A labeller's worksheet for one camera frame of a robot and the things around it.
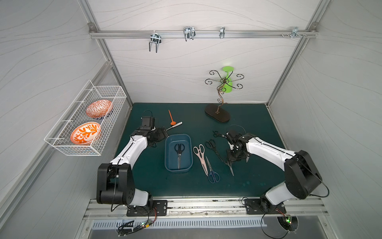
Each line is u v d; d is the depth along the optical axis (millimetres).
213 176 835
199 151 935
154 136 748
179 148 952
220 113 1134
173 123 1082
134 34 802
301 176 444
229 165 842
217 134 1038
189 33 764
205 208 749
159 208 736
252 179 860
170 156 917
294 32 764
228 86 892
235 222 703
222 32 786
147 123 689
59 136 557
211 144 975
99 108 726
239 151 725
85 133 634
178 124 1074
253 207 732
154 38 783
